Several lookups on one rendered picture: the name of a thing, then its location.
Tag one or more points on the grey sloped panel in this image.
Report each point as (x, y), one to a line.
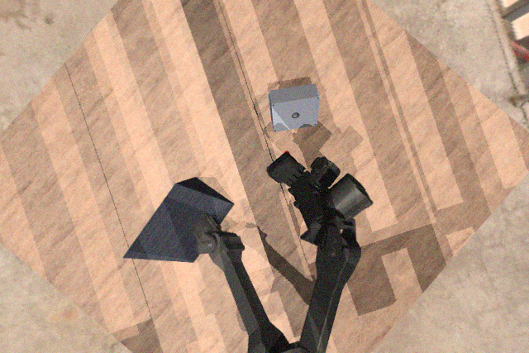
(293, 108)

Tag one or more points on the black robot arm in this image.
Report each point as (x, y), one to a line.
(338, 253)

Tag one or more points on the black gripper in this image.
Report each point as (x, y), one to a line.
(287, 170)

